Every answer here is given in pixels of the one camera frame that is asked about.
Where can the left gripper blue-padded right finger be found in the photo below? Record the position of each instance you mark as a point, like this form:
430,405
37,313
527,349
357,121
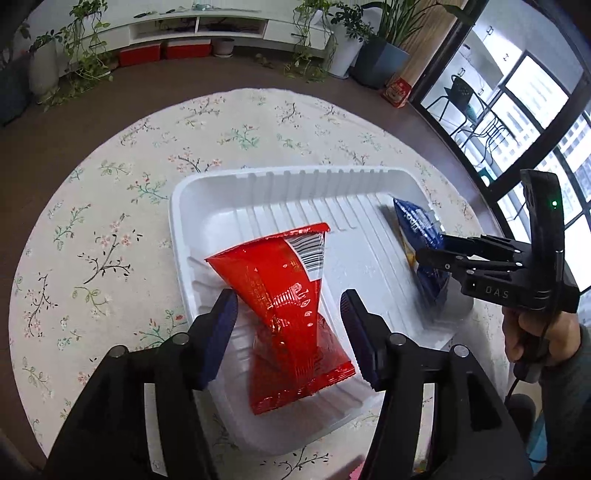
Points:
368,334

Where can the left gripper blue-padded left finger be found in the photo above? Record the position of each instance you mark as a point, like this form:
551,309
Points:
214,330

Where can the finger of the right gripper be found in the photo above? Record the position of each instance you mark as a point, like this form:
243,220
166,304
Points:
483,245
454,262

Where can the red snack bag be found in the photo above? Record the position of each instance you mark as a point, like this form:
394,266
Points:
295,352

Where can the person's right hand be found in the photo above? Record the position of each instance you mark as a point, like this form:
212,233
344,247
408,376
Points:
562,331

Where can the white plastic tray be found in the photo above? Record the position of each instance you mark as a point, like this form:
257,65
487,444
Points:
210,213

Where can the black balcony chair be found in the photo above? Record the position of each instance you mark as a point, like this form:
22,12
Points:
469,116

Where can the floral round tablecloth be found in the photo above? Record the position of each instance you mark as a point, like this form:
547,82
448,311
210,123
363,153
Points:
98,268

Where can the red gift bag on floor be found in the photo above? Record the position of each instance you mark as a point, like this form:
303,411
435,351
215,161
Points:
397,92

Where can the dark blue planter plant right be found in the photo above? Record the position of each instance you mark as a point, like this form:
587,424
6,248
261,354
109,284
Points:
383,55

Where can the white planter plant right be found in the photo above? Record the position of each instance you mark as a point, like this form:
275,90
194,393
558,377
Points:
344,29

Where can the white planter plant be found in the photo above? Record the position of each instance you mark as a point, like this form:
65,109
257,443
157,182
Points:
68,55
344,29

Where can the white TV console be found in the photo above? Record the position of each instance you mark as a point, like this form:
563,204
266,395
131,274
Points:
275,30

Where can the red storage box right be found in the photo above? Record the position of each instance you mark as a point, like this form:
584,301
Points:
187,49

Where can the red storage box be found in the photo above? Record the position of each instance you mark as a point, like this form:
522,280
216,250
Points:
139,54
187,49

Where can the small white pot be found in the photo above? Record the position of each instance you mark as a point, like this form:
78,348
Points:
222,47

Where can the red storage box left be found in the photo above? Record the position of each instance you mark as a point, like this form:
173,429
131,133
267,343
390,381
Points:
139,54

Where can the white planter plant left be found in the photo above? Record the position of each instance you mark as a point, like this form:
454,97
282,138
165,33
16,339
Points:
68,55

